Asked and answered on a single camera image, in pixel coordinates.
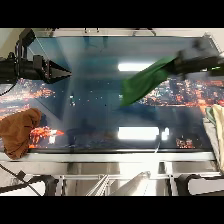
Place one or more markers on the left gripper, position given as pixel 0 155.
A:
pixel 40 68

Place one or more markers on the green T-shirt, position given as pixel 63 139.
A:
pixel 143 81

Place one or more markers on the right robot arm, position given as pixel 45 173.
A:
pixel 200 63

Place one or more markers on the brown garment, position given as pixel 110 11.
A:
pixel 16 133

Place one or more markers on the grey garment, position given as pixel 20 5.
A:
pixel 210 140

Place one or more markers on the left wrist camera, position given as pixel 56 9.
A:
pixel 25 40

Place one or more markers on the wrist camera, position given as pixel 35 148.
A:
pixel 25 40
pixel 202 45

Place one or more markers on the silver frame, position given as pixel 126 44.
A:
pixel 100 157

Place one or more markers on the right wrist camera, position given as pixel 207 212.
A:
pixel 202 45

